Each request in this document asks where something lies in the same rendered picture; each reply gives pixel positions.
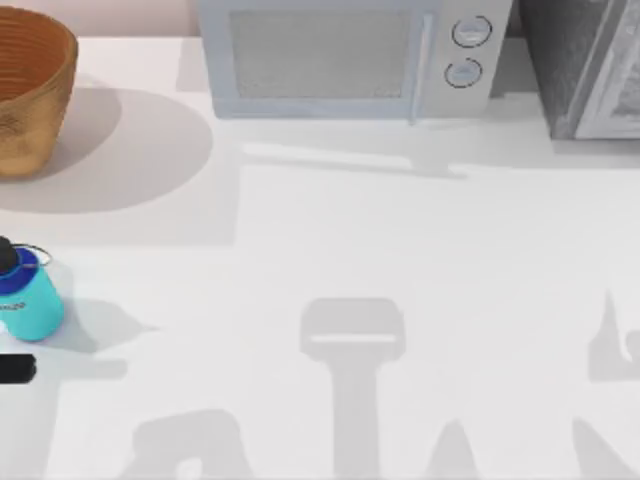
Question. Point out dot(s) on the round microwave knob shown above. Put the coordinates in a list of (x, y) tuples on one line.
[(463, 73), (471, 30)]

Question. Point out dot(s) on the pale microwave oven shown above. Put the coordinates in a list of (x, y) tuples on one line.
[(320, 60)]

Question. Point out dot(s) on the brown woven basket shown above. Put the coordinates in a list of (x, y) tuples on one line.
[(30, 85)]

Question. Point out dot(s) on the teal bottle with blue cap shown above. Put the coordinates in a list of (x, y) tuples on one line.
[(30, 300)]

